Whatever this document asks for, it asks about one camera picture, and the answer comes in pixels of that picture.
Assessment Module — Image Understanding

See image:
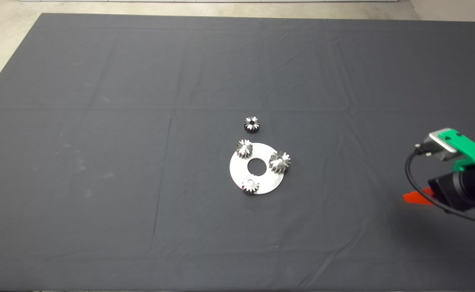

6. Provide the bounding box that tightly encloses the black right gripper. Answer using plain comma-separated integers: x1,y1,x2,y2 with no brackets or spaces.
402,170,475,213

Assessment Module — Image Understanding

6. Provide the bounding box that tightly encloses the large steel gear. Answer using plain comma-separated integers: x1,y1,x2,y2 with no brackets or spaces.
269,150,291,174

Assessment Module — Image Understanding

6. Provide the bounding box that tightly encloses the small steel gear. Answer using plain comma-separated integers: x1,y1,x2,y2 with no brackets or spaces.
236,139,254,159
241,178,260,194
244,116,261,133

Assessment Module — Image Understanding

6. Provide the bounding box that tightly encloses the round metal plate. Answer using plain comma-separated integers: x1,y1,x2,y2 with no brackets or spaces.
229,142,285,195

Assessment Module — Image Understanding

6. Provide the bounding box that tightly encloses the dark table cloth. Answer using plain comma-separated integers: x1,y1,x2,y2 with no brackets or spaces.
0,12,475,292

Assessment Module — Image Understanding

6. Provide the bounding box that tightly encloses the small silver camera box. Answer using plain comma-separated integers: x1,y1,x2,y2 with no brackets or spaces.
423,130,459,162

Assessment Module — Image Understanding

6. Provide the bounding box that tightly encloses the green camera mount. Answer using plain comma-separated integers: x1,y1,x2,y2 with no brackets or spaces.
440,128,475,173

